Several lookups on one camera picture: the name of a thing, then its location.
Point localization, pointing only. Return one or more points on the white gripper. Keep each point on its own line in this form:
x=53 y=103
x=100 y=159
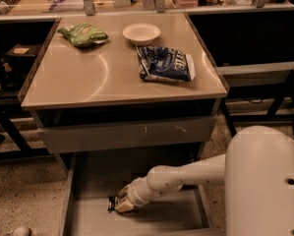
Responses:
x=136 y=192

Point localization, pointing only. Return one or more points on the black rxbar chocolate bar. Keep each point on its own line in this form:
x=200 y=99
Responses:
x=114 y=203

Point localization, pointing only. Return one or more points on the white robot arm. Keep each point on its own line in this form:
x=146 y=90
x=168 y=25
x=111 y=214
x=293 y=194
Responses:
x=257 y=172

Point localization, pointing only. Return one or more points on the open middle drawer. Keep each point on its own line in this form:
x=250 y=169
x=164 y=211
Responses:
x=96 y=176

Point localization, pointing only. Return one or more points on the grey top drawer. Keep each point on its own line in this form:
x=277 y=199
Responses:
x=136 y=134

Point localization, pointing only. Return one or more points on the grey drawer cabinet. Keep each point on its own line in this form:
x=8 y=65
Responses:
x=102 y=85

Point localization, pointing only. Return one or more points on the white shoe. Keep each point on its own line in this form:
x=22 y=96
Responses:
x=20 y=231

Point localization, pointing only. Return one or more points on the blue white chip bag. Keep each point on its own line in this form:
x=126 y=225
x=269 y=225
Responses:
x=164 y=64

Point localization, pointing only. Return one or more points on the white bowl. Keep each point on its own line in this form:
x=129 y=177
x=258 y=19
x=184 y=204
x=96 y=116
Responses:
x=141 y=34

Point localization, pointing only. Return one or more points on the green chip bag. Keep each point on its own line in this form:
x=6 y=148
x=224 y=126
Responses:
x=83 y=35

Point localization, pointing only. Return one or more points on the black desk leg frame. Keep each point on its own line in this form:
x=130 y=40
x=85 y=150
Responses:
x=24 y=151

